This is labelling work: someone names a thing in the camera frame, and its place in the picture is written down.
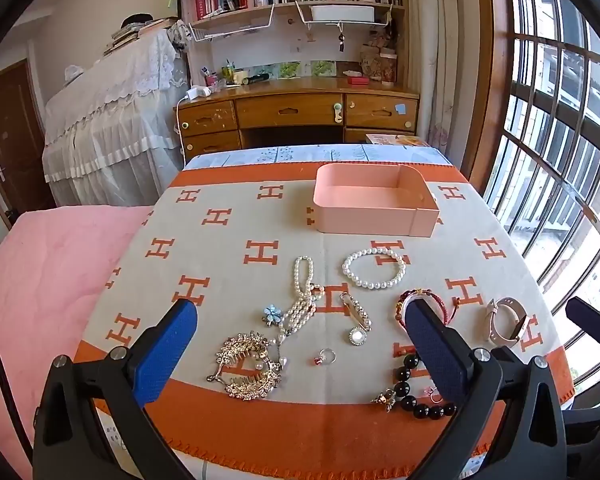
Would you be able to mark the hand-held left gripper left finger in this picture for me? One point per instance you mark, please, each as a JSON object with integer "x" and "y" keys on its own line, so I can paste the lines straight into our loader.
{"x": 165, "y": 355}

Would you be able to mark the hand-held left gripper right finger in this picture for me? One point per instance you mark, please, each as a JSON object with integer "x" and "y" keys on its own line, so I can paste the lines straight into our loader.
{"x": 435, "y": 350}

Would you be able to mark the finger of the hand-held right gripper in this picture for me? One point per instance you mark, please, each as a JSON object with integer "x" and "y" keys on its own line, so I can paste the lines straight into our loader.
{"x": 592, "y": 320}

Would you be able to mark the small gold bee brooch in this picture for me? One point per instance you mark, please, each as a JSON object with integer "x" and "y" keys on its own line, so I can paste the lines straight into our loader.
{"x": 385, "y": 400}

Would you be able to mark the gold rhinestone hair comb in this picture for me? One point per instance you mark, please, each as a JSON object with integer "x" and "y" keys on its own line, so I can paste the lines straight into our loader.
{"x": 240, "y": 347}

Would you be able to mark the gold pin brooch with pearl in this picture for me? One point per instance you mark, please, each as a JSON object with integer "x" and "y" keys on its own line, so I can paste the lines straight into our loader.
{"x": 358, "y": 336}

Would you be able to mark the blue flower brooch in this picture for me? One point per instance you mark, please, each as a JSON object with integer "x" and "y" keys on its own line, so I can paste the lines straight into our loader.
{"x": 272, "y": 315}

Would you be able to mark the pink plastic tray box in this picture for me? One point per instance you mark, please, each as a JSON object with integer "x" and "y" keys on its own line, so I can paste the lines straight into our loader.
{"x": 375, "y": 220}

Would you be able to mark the beige and orange printed blanket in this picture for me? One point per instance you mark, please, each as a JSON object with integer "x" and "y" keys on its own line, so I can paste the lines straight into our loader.
{"x": 220, "y": 270}

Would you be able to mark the pink bed quilt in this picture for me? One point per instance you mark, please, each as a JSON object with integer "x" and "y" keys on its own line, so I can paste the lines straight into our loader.
{"x": 55, "y": 285}

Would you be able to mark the window with metal grille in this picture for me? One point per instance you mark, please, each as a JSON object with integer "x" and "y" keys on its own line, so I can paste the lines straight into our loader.
{"x": 555, "y": 110}

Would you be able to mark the orange magazine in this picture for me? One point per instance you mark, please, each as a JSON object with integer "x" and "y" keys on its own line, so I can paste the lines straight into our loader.
{"x": 395, "y": 140}

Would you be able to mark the light blue patterned sheet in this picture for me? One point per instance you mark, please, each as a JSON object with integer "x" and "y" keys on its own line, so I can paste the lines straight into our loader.
{"x": 260, "y": 156}

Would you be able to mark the piano under white lace cover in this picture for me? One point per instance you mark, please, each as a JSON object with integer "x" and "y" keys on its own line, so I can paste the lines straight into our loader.
{"x": 115, "y": 110}

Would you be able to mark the green drawer lock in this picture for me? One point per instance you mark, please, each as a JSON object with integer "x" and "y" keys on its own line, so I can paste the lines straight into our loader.
{"x": 338, "y": 110}

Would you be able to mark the brown wooden door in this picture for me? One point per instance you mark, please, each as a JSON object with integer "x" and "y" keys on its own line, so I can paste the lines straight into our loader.
{"x": 10, "y": 135}

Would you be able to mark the wooden desk with drawers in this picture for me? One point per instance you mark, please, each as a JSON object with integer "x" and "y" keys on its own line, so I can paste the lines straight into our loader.
{"x": 290, "y": 110}

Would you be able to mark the small red box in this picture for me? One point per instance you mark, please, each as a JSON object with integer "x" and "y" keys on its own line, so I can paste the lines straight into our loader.
{"x": 355, "y": 80}

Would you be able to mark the pale floral curtain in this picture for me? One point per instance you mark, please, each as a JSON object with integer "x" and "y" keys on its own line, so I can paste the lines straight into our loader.
{"x": 445, "y": 60}

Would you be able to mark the black flashlight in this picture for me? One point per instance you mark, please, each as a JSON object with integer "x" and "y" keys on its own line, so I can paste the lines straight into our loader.
{"x": 255, "y": 79}

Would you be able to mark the hanging keys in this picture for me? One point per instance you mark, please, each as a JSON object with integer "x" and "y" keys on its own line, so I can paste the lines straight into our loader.
{"x": 341, "y": 42}

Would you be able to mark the stack of books on piano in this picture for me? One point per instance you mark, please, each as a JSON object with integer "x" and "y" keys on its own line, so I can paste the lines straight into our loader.
{"x": 135, "y": 32}

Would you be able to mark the white storage box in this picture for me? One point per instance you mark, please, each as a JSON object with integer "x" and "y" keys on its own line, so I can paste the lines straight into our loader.
{"x": 347, "y": 12}

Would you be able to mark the row of red books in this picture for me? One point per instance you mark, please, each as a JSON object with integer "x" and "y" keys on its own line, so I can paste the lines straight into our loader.
{"x": 210, "y": 4}

